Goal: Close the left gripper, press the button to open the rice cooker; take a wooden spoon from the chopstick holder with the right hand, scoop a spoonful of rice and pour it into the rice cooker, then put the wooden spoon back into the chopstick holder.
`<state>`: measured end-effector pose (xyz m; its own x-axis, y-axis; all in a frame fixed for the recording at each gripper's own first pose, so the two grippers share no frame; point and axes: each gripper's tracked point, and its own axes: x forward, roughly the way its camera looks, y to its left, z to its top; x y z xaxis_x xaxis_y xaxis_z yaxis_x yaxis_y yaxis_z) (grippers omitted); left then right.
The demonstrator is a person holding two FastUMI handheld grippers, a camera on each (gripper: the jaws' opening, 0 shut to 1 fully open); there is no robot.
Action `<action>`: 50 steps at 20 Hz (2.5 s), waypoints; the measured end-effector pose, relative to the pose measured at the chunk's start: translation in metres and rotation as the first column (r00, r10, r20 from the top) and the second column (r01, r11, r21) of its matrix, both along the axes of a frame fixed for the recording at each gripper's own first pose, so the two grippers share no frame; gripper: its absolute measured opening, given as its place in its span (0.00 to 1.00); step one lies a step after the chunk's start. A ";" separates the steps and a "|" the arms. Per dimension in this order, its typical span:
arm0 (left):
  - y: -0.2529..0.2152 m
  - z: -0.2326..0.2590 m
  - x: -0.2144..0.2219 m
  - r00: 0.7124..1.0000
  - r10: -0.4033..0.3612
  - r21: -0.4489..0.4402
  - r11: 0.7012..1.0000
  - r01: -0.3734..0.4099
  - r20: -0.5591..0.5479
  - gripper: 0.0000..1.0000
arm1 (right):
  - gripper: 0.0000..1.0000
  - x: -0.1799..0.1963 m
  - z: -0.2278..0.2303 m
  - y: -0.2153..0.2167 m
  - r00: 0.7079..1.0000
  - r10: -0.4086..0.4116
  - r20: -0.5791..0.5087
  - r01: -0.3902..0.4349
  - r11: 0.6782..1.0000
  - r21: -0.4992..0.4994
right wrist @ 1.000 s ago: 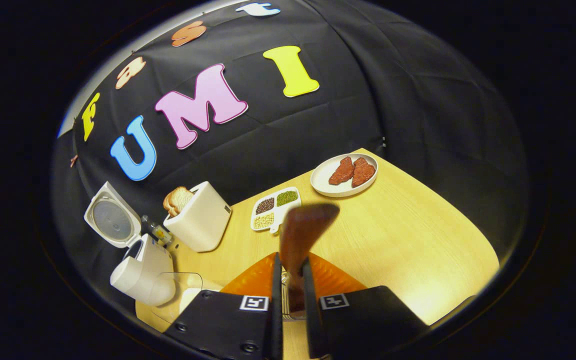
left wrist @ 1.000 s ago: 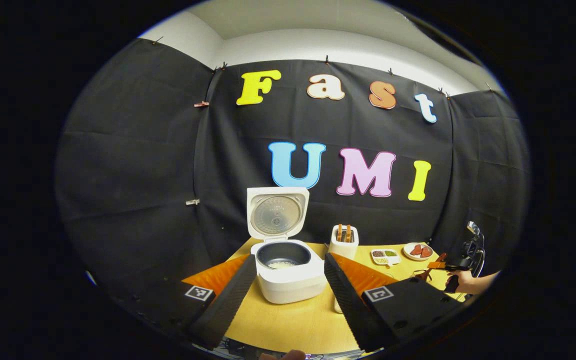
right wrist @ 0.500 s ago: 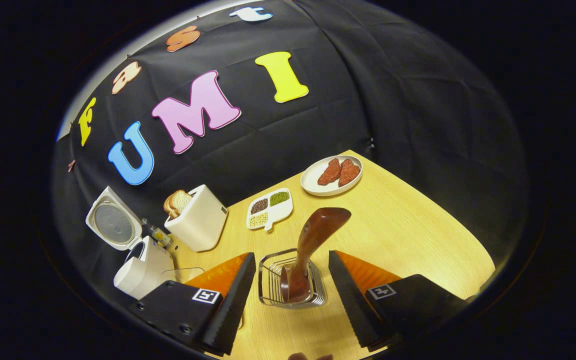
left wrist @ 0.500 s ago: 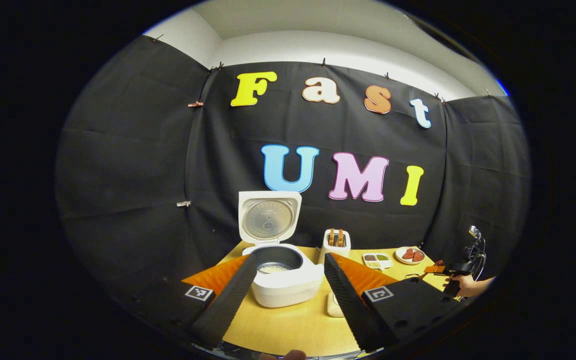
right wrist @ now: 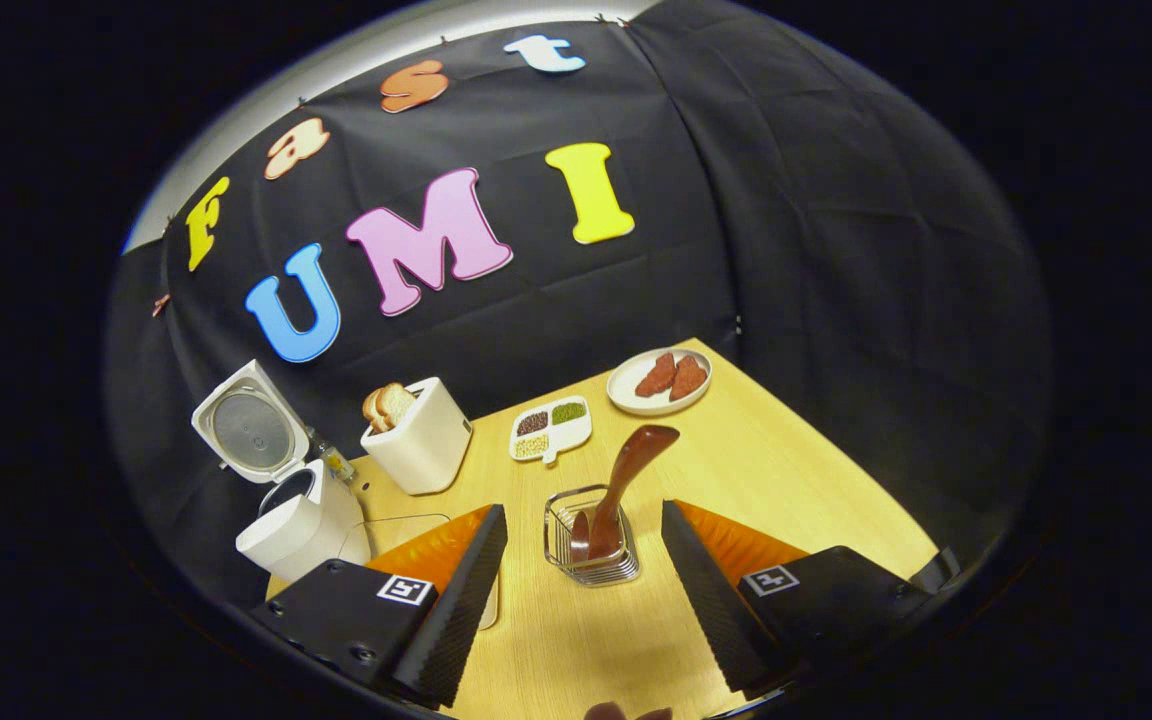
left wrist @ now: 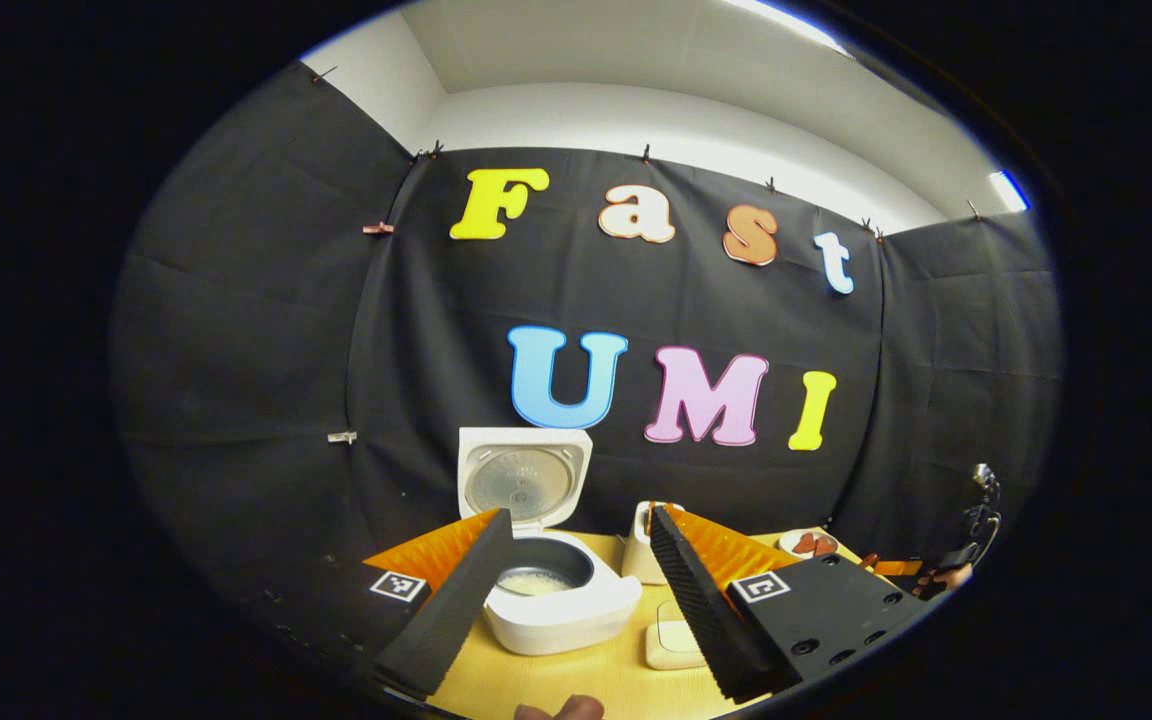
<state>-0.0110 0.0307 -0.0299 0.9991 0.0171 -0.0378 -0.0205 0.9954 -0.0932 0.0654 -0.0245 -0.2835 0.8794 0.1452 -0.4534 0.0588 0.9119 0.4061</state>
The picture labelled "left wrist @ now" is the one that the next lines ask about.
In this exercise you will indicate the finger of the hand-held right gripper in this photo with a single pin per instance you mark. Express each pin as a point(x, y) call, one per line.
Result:
point(901, 568)

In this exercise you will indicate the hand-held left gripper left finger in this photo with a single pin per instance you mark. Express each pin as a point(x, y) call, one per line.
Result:
point(461, 600)

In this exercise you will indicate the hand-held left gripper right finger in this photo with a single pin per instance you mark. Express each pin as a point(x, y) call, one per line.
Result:
point(696, 610)

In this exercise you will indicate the white rice cooker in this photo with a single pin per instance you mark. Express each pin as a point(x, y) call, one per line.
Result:
point(556, 625)

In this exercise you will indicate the clear glass dish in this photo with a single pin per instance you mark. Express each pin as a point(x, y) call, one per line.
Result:
point(650, 655)

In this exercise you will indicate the white toaster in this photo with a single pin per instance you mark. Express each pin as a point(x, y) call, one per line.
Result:
point(636, 560)

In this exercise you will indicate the red meat slice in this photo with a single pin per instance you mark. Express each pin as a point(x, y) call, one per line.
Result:
point(824, 546)
point(803, 544)

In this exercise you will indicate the white round plate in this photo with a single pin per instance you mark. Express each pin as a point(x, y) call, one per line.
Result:
point(786, 548)

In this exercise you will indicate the silver clip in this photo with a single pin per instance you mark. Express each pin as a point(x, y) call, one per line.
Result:
point(342, 437)

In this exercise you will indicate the small ceiling light panel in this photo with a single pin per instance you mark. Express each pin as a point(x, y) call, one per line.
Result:
point(1008, 190)

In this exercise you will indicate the pink clip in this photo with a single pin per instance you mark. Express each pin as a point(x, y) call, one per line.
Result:
point(377, 228)

